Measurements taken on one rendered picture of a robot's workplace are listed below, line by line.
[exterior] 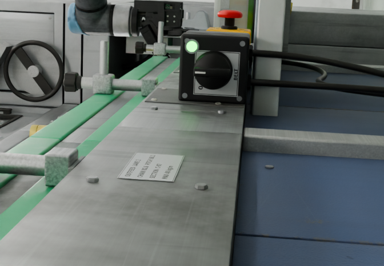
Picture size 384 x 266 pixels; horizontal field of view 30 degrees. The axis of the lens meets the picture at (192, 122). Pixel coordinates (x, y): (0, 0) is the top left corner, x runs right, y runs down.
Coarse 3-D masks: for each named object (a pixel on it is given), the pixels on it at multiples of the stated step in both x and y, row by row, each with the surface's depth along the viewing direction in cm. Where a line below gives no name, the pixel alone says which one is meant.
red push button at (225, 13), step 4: (220, 12) 113; (224, 12) 112; (228, 12) 112; (232, 12) 112; (236, 12) 112; (240, 12) 113; (220, 16) 112; (224, 16) 112; (228, 16) 112; (232, 16) 112; (236, 16) 112; (240, 16) 112; (228, 20) 113; (232, 20) 113; (228, 24) 113; (232, 24) 113
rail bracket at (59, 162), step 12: (0, 156) 54; (12, 156) 54; (24, 156) 54; (36, 156) 54; (48, 156) 53; (60, 156) 53; (72, 156) 53; (84, 156) 56; (0, 168) 54; (12, 168) 54; (24, 168) 54; (36, 168) 54; (48, 168) 53; (60, 168) 53; (72, 168) 52; (48, 180) 53; (60, 180) 53
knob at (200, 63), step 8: (200, 56) 82; (208, 56) 81; (216, 56) 81; (224, 56) 82; (200, 64) 81; (208, 64) 81; (216, 64) 81; (224, 64) 81; (200, 72) 80; (208, 72) 80; (216, 72) 80; (224, 72) 80; (232, 72) 83; (200, 80) 81; (208, 80) 81; (216, 80) 81; (224, 80) 81; (208, 88) 82; (216, 88) 82
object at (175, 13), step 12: (132, 12) 168; (144, 12) 169; (156, 12) 169; (168, 12) 168; (180, 12) 168; (132, 24) 168; (144, 24) 169; (156, 24) 170; (168, 24) 168; (180, 24) 168; (156, 36) 170; (168, 36) 168
